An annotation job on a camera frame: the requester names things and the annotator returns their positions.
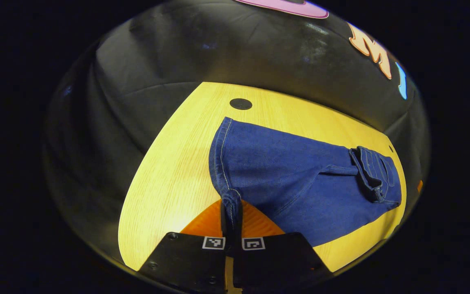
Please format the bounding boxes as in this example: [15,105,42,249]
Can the black backdrop cloth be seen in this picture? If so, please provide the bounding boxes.
[43,0,431,266]

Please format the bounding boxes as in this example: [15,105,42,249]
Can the blue denim jeans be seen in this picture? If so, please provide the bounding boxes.
[208,117,403,248]

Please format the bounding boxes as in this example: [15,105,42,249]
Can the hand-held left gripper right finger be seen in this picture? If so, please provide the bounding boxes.
[233,200,334,293]

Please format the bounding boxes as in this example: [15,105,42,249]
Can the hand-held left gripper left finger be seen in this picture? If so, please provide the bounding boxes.
[137,199,227,294]

